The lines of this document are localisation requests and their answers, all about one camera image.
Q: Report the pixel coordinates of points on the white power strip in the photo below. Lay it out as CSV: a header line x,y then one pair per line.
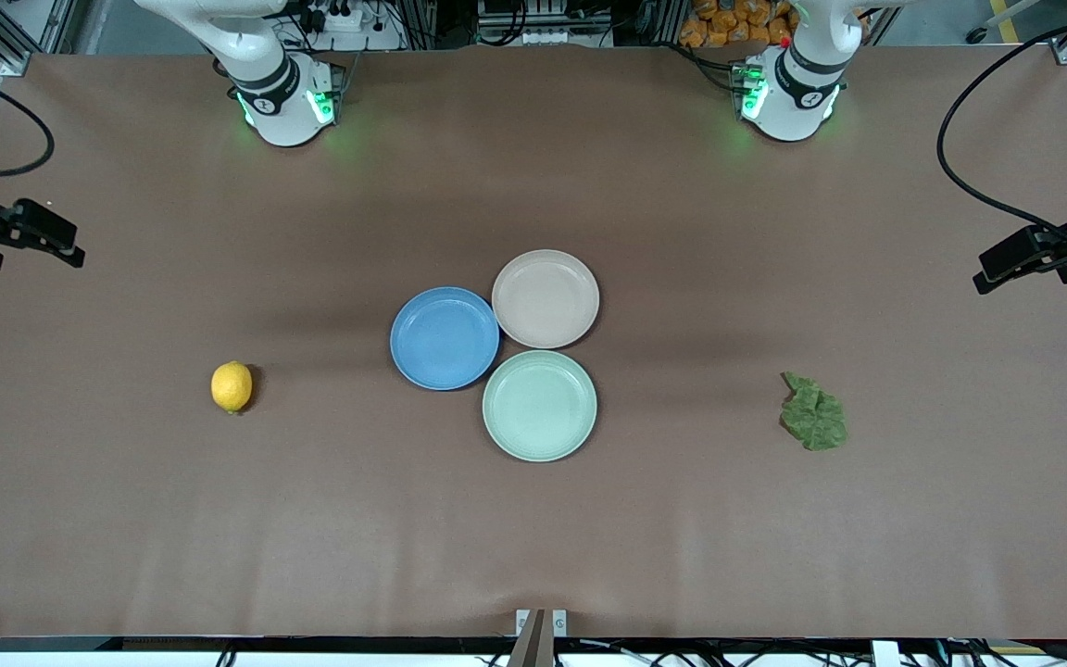
x,y
334,17

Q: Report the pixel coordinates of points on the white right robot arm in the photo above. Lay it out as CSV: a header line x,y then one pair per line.
x,y
280,109

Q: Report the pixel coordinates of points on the pale green plate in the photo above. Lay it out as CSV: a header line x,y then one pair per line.
x,y
540,406

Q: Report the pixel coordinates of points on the pile of orange packets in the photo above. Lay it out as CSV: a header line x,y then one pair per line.
x,y
728,23

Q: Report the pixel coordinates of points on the beige pink plate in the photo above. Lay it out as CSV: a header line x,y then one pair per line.
x,y
546,298

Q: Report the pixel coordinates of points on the metal bracket at table edge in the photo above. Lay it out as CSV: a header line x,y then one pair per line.
x,y
541,635

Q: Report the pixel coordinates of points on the yellow lemon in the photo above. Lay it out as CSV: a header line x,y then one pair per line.
x,y
232,386

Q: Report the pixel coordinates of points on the green lettuce leaf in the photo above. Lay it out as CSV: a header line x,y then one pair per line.
x,y
814,417

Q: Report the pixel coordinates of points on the blue plate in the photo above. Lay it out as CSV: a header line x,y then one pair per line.
x,y
445,338

